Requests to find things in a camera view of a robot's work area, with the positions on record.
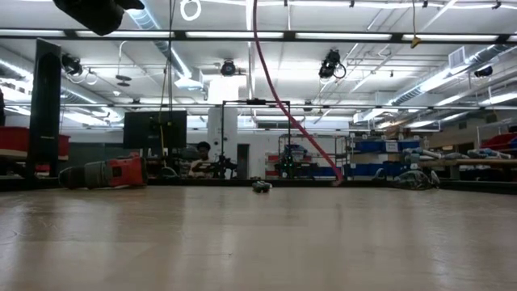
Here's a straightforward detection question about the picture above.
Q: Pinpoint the red cord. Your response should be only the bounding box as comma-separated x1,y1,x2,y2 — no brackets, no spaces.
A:
252,0,344,183

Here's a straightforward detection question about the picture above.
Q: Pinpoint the white building column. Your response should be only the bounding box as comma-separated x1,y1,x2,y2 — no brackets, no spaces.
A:
206,77,240,165

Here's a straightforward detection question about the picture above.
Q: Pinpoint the person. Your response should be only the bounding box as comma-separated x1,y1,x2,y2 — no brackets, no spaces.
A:
187,141,221,179

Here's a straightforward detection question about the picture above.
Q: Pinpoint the black monitor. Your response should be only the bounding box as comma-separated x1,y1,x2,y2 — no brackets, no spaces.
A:
123,110,188,150

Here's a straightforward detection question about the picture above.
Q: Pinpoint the blue storage bin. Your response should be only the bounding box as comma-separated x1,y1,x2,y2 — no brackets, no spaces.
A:
354,139,422,154
318,161,410,177

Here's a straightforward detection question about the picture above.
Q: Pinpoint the black beam with light strips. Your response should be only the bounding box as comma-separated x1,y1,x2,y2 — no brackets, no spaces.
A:
0,28,517,44

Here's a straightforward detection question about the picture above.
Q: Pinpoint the grey cloth bundle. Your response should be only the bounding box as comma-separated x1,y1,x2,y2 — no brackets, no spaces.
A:
401,147,470,161
467,147,515,160
373,167,440,191

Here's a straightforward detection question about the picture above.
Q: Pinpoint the yellow hanging connector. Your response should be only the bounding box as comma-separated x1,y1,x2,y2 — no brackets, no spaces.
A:
410,0,423,49

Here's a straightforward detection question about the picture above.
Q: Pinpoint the wooden workbench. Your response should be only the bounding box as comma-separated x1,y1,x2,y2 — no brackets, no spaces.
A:
419,158,517,181

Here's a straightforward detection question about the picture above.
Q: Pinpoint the black background rig frame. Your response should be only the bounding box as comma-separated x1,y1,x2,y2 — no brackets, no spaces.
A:
220,98,292,179

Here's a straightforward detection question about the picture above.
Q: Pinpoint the black aluminium table frame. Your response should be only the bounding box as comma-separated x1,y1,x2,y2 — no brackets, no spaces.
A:
0,176,517,196

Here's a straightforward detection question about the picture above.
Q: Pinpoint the red cordless drill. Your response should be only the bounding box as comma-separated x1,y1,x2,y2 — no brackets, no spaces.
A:
58,152,149,190

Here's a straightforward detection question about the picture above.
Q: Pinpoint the silver ceiling air duct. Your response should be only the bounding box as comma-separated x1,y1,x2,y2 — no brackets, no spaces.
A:
389,42,517,107
124,7,194,80

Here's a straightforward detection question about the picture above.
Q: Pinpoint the white cable ring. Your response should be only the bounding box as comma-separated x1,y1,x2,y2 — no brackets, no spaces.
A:
179,0,202,22

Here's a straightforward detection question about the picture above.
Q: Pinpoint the black upright post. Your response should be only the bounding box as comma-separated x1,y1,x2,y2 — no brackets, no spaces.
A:
26,38,62,179

